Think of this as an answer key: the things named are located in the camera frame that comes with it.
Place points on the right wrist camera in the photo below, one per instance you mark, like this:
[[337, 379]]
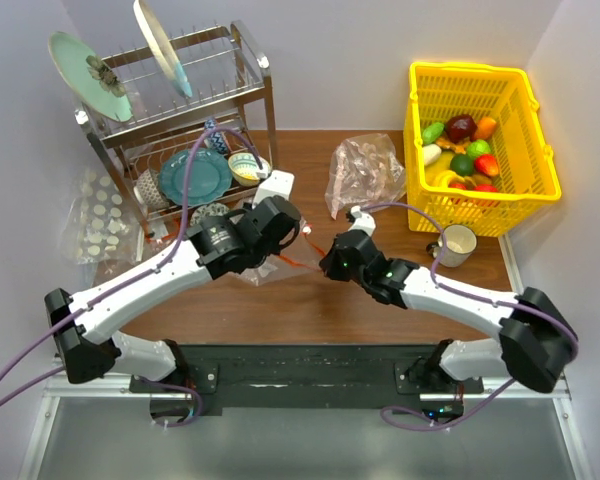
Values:
[[361, 220]]

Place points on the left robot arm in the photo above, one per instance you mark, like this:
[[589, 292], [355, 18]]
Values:
[[87, 325]]

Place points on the dark green toy lime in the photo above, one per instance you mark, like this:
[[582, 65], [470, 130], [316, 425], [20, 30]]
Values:
[[462, 165]]

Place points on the yellow toy banana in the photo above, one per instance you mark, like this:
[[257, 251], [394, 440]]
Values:
[[450, 179]]

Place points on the polka dot plastic bag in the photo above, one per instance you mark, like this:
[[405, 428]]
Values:
[[102, 237]]

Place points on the light green toy apple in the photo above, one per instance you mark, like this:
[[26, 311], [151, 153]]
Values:
[[478, 148]]

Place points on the metal dish rack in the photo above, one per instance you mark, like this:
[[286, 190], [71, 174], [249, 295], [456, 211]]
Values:
[[228, 70]]

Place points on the crumpled pink printed bag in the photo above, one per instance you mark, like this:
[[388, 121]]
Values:
[[364, 171]]

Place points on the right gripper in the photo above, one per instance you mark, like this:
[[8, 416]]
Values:
[[329, 266]]

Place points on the clear zip top bag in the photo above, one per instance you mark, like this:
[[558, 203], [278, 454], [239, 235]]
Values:
[[300, 258]]

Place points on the yellow inside patterned bowl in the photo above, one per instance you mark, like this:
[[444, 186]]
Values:
[[246, 170]]

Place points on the yellow plastic basket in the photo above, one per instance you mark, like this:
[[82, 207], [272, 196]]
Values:
[[528, 178]]

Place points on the blue zigzag bowl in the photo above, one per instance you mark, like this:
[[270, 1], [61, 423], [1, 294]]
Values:
[[216, 141]]

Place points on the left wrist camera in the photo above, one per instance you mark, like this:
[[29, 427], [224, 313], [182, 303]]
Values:
[[279, 183]]

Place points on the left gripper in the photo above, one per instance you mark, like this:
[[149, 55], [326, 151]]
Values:
[[274, 249]]

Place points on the green toy vegetable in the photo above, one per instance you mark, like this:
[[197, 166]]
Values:
[[432, 132]]

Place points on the brown toy cookie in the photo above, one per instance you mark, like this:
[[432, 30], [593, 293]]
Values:
[[457, 148]]

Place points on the teal scalloped plate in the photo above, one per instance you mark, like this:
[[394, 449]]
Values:
[[210, 177]]

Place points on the beige and blue plate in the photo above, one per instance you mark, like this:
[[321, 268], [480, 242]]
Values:
[[161, 48]]

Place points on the red toy tomato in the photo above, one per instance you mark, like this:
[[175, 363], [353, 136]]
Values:
[[491, 199]]

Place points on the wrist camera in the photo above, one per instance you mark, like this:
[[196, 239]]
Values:
[[279, 183], [361, 220]]

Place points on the white enamel mug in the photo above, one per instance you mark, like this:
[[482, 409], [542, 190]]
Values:
[[453, 246]]

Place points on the aluminium frame rail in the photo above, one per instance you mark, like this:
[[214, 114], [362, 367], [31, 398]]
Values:
[[268, 429]]

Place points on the white toy food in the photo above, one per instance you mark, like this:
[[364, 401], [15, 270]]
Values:
[[431, 154]]

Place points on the mint green flower plate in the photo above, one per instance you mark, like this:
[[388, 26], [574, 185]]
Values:
[[89, 77]]

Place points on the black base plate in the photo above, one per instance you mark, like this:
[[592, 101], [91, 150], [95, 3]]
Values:
[[338, 376]]

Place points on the dark red toy fruit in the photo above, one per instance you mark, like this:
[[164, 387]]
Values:
[[460, 127]]

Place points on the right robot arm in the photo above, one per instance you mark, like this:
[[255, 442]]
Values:
[[526, 335]]

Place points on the grey patterned bowl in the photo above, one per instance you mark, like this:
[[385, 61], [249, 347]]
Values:
[[147, 191]]

